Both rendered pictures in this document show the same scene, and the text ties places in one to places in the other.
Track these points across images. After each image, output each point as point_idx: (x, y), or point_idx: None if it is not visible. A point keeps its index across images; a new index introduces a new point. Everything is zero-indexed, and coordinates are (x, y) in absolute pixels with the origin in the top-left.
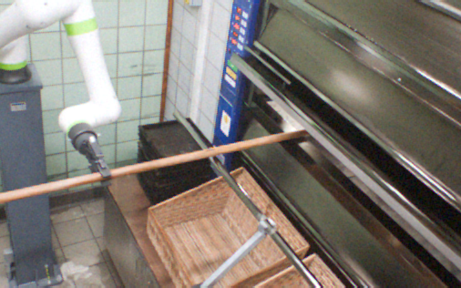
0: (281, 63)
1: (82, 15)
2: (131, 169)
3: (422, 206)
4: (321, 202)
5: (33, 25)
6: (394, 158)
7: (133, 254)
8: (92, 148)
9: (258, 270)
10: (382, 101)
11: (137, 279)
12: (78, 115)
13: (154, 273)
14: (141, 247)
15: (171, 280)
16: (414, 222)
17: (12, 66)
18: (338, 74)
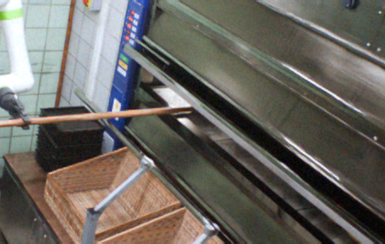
0: (164, 51)
1: (13, 5)
2: (45, 119)
3: (257, 141)
4: (192, 163)
5: None
6: (243, 114)
7: (30, 219)
8: (16, 102)
9: None
10: (234, 74)
11: (31, 241)
12: (2, 81)
13: (51, 225)
14: (39, 207)
15: (65, 230)
16: (249, 148)
17: None
18: (206, 57)
